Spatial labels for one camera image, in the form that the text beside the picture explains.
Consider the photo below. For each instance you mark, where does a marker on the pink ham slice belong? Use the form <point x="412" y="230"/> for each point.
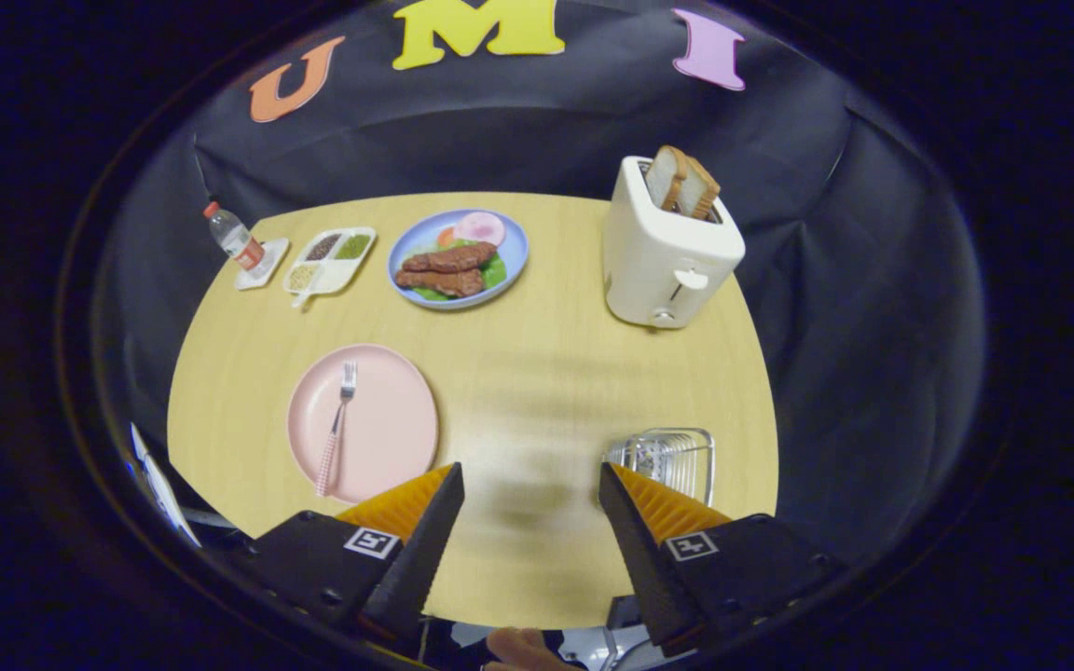
<point x="479" y="228"/>

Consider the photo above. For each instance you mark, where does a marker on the white divided tray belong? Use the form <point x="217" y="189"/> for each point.
<point x="337" y="270"/>

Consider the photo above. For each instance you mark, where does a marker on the white square coaster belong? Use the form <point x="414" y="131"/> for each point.
<point x="274" y="253"/>

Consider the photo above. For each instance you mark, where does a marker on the orange carrot piece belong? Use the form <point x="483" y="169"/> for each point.
<point x="445" y="237"/>

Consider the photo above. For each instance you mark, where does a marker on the white toaster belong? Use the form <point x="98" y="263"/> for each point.
<point x="649" y="261"/>

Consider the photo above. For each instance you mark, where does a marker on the brown meat slice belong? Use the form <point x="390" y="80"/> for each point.
<point x="453" y="257"/>
<point x="444" y="282"/>

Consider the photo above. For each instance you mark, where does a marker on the pink plate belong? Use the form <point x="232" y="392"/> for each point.
<point x="388" y="429"/>

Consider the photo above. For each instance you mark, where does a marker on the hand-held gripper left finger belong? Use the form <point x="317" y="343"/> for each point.
<point x="420" y="559"/>

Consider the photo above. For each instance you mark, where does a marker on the plastic water bottle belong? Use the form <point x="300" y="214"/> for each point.
<point x="231" y="235"/>

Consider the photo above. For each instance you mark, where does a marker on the blue plate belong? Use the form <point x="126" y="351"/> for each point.
<point x="420" y="233"/>

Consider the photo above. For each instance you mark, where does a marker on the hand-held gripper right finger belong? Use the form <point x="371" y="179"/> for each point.
<point x="644" y="559"/>

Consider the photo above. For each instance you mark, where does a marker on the green lettuce leaves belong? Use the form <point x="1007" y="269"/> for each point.
<point x="496" y="272"/>

